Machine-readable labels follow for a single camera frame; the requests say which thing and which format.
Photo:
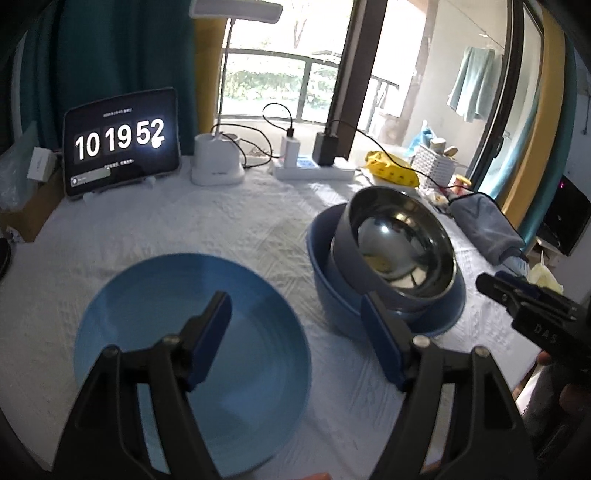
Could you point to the clear plastic bag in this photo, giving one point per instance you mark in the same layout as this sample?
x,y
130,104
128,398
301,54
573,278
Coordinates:
x,y
15,188

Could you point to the black charger plug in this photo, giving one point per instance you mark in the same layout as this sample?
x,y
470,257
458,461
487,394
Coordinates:
x,y
325,149

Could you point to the white woven basket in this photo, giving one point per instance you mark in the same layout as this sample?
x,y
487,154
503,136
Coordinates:
x,y
434,170

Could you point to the white power strip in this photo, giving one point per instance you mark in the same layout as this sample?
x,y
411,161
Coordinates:
x,y
308,170

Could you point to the black round object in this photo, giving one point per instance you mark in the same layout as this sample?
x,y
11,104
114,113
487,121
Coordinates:
x,y
5,256

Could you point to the teal curtain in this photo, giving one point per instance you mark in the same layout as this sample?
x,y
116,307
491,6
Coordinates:
x,y
78,52

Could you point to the yellow curtain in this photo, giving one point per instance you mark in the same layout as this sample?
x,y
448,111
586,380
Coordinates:
x,y
208,34

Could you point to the person's right hand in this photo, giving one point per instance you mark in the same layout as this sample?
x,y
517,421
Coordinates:
x,y
574,397

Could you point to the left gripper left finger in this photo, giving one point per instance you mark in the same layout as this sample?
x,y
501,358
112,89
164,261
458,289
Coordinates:
x,y
103,436

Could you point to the hanging light blue towel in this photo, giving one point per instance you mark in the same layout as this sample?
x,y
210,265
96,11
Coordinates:
x,y
476,84

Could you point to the dark blue plastic bowl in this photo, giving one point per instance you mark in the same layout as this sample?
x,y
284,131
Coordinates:
x,y
342,304

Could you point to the yellow cloth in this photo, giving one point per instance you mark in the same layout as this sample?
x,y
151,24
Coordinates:
x,y
541,276

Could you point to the grey folded cloth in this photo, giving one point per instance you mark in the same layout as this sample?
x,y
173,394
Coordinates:
x,y
482,221

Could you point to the tablet showing clock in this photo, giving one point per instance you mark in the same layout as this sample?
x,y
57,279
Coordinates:
x,y
119,140

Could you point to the small white box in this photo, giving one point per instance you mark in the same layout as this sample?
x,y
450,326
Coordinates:
x,y
42,165

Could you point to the black monitor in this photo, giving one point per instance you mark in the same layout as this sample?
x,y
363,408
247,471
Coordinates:
x,y
566,218

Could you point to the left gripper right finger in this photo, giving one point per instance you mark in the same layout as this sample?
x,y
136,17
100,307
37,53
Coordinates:
x,y
486,438

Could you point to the white lace tablecloth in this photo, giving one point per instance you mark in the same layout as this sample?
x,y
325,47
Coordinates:
x,y
260,223

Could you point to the white charger plug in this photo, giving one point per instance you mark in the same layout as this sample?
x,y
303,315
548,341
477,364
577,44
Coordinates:
x,y
289,149

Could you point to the cardboard box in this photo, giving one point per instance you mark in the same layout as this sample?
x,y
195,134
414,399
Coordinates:
x,y
27,223

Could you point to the light blue plate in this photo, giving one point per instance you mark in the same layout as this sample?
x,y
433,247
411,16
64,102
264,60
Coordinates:
x,y
257,390

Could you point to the white desk lamp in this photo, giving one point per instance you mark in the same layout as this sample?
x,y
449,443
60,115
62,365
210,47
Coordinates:
x,y
216,157

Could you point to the light blue steel-lined bowl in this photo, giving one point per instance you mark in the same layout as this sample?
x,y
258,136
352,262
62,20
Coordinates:
x,y
390,243

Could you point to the yellow packet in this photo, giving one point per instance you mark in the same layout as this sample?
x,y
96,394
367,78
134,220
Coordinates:
x,y
391,168

